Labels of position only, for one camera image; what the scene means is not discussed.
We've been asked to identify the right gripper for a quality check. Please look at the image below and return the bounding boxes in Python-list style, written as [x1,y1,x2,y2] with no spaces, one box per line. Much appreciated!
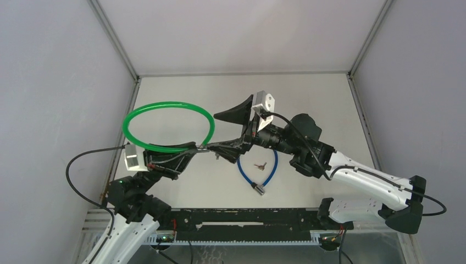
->
[206,95,298,163]

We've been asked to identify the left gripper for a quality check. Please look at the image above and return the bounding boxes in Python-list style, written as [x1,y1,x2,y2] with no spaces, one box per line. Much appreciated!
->
[135,141,198,194]

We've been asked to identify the blue lock keys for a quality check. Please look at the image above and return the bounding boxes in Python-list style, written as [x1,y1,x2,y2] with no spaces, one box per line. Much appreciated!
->
[254,162,267,171]

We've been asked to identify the blue cable lock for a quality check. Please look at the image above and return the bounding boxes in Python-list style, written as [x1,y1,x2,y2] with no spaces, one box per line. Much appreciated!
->
[236,147,279,196]

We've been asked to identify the green cable lock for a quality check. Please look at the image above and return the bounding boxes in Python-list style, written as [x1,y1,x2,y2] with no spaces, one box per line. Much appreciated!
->
[121,101,215,150]

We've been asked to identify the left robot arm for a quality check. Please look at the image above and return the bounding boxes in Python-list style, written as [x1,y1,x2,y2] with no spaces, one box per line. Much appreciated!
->
[83,142,197,263]

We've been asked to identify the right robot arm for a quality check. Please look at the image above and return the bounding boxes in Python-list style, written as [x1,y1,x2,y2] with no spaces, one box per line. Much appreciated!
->
[207,92,426,234]

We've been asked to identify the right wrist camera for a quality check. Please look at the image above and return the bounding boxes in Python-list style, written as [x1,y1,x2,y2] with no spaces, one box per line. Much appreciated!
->
[251,91,275,131]

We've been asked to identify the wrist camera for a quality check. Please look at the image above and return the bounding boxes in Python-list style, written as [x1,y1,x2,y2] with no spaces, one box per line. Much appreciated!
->
[124,144,148,172]
[251,91,275,131]

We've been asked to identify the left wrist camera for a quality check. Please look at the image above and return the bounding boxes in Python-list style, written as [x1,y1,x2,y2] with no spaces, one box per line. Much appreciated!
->
[124,144,148,172]

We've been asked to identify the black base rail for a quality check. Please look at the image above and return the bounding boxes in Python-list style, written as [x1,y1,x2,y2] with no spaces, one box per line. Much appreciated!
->
[136,207,354,243]

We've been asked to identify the white cable duct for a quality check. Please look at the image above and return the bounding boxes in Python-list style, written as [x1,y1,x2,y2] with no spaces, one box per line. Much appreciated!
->
[95,234,176,245]

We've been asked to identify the right camera cable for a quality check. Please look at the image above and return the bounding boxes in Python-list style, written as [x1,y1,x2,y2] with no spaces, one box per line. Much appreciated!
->
[262,111,448,217]

